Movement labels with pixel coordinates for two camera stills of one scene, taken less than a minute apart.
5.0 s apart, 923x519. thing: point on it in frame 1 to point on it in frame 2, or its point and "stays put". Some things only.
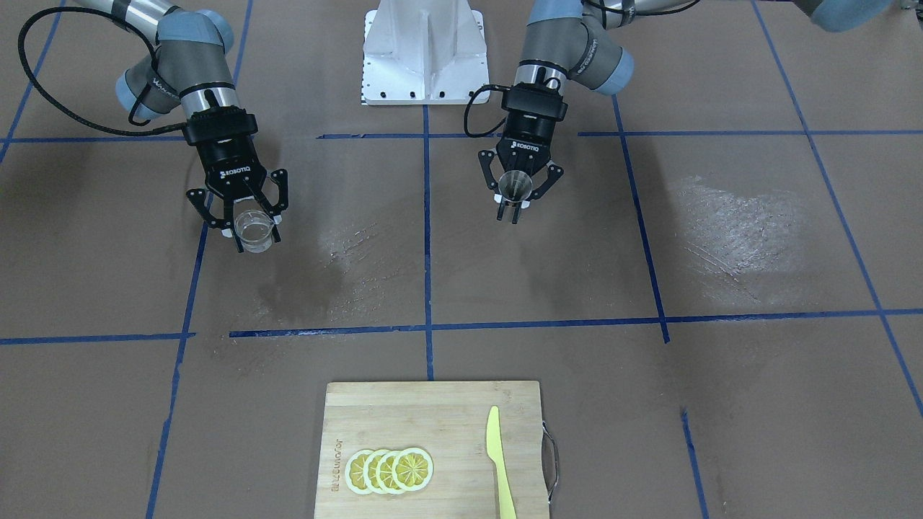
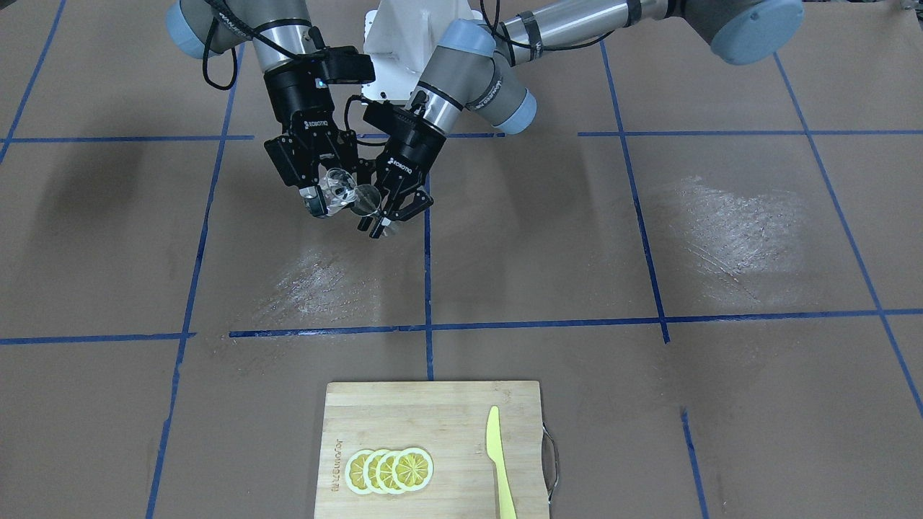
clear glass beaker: [254, 230] to [339, 189]
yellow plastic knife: [495, 451] stays put
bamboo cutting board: [448, 420] stays put
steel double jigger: [514, 187] to [367, 200]
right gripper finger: [197, 197] to [294, 172]
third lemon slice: [369, 471] stays put
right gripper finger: [276, 210] to [347, 146]
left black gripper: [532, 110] to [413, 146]
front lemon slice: [413, 468] stays put
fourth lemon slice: [354, 471] stays put
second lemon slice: [384, 472] stays put
